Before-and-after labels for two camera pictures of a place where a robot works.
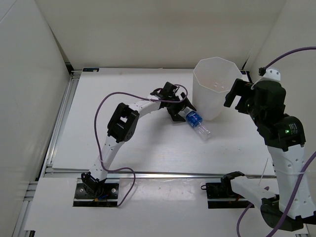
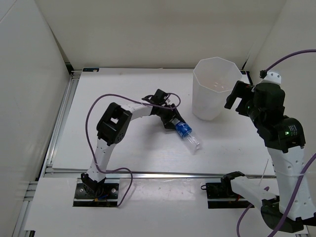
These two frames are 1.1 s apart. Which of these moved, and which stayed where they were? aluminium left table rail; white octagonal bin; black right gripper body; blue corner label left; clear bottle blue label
Moved: clear bottle blue label
Stayed: blue corner label left; white octagonal bin; black right gripper body; aluminium left table rail
